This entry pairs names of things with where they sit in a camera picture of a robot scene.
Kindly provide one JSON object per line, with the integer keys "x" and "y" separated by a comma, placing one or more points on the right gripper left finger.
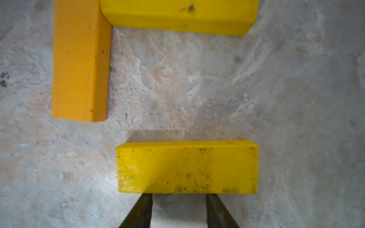
{"x": 141, "y": 214}

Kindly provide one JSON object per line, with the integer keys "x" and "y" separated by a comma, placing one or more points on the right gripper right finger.
{"x": 217, "y": 214}

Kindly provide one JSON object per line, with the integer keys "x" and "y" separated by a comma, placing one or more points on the yellow block pair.
{"x": 225, "y": 17}
{"x": 206, "y": 167}

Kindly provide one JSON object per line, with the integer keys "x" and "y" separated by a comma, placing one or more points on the orange block small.
{"x": 81, "y": 54}

